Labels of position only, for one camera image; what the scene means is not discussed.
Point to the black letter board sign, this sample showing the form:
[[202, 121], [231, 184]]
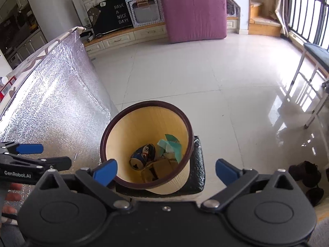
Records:
[[113, 14]]

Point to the green paper wrapper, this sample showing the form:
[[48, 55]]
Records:
[[171, 146]]

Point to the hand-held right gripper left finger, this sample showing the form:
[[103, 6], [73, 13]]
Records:
[[105, 172]]

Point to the pink folded mattress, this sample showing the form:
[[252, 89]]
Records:
[[195, 12]]

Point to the black shoe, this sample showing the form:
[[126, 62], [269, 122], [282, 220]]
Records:
[[314, 195], [304, 172]]

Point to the black balcony railing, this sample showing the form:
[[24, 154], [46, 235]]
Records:
[[308, 10]]

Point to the black padded stool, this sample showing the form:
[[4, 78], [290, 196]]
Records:
[[198, 164]]

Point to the wooden staircase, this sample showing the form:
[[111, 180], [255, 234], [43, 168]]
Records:
[[262, 20]]

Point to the crushed blue can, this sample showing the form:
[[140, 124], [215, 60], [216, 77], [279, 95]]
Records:
[[142, 157]]

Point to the perforated metal frame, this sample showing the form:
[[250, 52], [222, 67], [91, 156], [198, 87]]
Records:
[[146, 11]]

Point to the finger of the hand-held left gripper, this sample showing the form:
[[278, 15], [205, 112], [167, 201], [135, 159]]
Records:
[[29, 148], [46, 162]]

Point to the person's left hand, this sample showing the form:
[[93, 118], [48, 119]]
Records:
[[14, 191]]

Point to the kitchen cabinets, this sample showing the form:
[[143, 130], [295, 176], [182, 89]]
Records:
[[23, 30]]

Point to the yellow bin with brown rim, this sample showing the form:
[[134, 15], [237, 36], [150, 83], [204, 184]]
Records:
[[144, 123]]

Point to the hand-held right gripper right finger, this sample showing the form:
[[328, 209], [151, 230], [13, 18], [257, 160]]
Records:
[[226, 172]]

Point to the beige curtain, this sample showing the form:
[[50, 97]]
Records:
[[281, 10]]

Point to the cream low drawer cabinet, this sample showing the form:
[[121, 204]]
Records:
[[128, 37]]

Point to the white chair with blue cushion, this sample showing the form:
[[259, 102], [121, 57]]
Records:
[[314, 59]]

